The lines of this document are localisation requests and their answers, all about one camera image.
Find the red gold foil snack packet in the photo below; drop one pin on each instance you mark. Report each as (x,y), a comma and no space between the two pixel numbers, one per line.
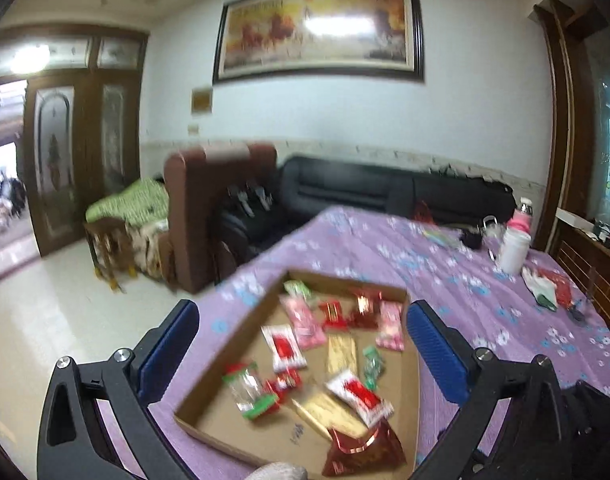
(365,452)

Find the black sofa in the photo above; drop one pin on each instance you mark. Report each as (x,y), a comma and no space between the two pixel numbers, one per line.
(355,185)

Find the pink sleeved bottle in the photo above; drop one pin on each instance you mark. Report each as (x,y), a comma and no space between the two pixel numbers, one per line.
(521,217)

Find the small green candy packet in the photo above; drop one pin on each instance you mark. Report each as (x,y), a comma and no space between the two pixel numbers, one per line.
(374,367)
(297,289)

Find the pink snack packet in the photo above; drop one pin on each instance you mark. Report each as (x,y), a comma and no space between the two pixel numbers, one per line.
(302,320)
(390,325)

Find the red plastic bag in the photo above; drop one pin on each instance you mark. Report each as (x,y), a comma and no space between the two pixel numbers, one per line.
(562,287)

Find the red snack bar packet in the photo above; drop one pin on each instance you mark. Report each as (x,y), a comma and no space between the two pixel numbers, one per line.
(332,315)

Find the wooden glass panel door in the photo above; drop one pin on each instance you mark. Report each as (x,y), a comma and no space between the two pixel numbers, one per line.
(85,160)

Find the wooden cabinet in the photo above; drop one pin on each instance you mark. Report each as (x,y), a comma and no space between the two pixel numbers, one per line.
(600,270)

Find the cardboard box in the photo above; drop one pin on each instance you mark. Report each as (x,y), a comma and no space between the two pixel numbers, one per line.
(225,425)

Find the small gold wall plaque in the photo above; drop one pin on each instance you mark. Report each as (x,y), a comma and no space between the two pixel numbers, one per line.
(202,100)

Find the large red white snack packet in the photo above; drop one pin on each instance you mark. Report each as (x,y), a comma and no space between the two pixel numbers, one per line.
(360,397)

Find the wall switch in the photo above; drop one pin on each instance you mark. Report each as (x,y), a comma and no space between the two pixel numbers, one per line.
(193,130)

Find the wooden stool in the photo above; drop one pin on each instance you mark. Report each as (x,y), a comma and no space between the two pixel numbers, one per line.
(110,255)

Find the brown armchair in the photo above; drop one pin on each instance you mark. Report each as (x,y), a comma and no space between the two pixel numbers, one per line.
(195,200)

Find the white plastic jar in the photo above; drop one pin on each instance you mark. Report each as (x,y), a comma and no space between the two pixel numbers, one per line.
(512,252)

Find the black bag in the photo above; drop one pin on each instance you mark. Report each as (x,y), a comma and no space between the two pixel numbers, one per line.
(477,182)

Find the white knit glove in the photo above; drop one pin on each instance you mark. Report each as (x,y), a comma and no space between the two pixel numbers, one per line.
(277,472)

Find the small red white snack packet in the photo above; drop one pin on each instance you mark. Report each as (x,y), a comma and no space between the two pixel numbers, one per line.
(283,349)

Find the green blanket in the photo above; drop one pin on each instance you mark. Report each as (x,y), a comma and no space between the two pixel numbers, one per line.
(130,200)

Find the small red candy packet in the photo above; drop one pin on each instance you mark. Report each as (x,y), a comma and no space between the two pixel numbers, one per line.
(285,385)

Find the white glove green cuff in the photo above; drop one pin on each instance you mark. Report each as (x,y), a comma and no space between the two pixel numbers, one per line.
(540,287)

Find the thin yellow cake packet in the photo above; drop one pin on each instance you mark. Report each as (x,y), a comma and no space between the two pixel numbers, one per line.
(341,355)

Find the framed wall painting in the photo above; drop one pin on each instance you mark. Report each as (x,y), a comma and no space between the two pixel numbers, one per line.
(315,30)

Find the green clear snack packet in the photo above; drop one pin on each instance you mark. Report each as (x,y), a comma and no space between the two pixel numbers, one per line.
(250,392)

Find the black pouch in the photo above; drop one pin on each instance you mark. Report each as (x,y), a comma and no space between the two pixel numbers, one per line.
(471,239)

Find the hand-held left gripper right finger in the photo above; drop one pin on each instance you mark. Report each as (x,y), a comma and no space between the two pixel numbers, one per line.
(435,355)

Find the large yellow cake packet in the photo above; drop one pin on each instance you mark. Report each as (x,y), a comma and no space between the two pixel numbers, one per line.
(330,412)

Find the wooden door frame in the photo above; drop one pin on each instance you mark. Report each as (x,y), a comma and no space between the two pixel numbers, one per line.
(567,135)

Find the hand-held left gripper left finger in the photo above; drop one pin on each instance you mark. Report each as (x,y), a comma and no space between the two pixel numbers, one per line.
(170,355)

